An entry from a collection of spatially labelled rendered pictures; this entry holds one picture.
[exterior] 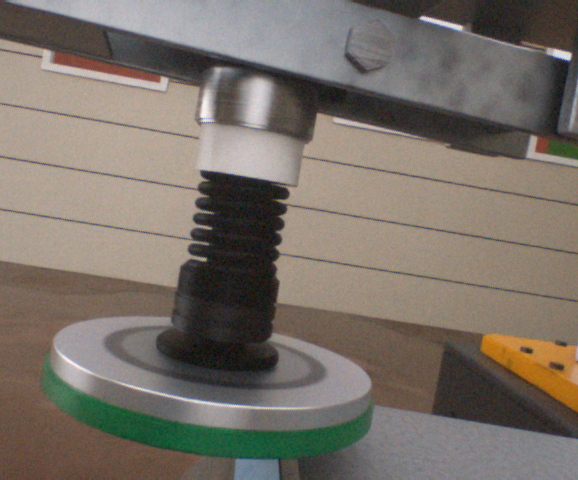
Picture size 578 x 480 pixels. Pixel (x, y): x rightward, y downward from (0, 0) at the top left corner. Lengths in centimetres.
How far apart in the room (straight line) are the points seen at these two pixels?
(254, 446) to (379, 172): 628
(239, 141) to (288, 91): 4
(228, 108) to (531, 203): 679
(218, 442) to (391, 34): 25
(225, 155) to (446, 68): 15
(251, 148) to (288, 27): 7
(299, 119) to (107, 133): 616
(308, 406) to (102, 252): 622
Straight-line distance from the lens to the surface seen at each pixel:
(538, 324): 732
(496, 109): 43
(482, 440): 58
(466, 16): 57
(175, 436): 35
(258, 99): 40
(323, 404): 37
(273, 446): 36
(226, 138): 40
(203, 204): 42
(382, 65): 39
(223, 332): 41
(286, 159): 41
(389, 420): 57
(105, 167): 653
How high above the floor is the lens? 99
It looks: 3 degrees down
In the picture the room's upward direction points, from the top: 10 degrees clockwise
